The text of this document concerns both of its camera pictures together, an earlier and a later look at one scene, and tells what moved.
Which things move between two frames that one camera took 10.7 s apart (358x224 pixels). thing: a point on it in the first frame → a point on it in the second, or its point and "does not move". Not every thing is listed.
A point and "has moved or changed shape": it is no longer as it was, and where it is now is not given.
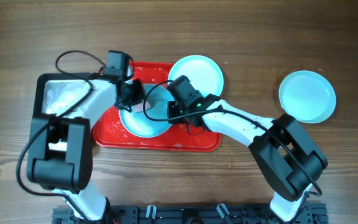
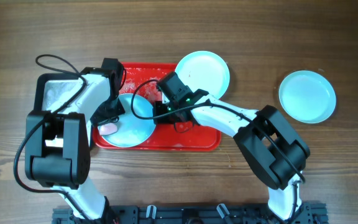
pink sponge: [139, 107] → [107, 129]
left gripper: [132, 97] → [105, 117]
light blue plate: [153, 121] has moved or changed shape
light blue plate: [307, 96] does not move
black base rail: [195, 214] does not move
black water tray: [56, 93] does not move
